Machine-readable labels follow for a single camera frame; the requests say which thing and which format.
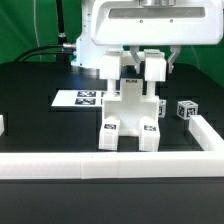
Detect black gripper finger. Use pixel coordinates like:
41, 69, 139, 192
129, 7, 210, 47
130, 46, 142, 74
167, 45, 181, 73

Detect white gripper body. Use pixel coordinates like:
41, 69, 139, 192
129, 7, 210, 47
91, 0, 224, 46

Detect white chair seat part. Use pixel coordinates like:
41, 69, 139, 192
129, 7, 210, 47
102, 78, 159, 136

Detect white tagged nut cube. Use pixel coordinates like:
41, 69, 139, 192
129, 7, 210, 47
177, 100, 198, 120

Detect white chair backrest part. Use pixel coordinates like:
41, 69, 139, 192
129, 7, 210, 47
99, 49, 166, 97

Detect white small chair post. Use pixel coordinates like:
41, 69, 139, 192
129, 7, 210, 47
99, 116, 120, 151

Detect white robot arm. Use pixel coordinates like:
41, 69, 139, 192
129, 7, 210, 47
72, 0, 224, 69

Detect black cables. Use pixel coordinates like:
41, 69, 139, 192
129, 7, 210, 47
13, 0, 78, 63

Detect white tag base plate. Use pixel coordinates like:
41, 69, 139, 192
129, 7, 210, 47
52, 90, 104, 107

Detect white U-shaped fence frame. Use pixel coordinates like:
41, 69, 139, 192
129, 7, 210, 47
0, 114, 224, 180

